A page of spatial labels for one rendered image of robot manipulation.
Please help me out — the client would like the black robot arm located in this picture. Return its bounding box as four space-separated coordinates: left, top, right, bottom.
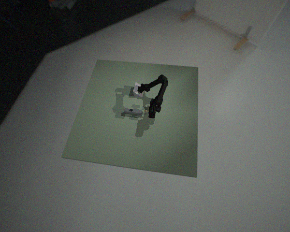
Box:
138 74 168 115

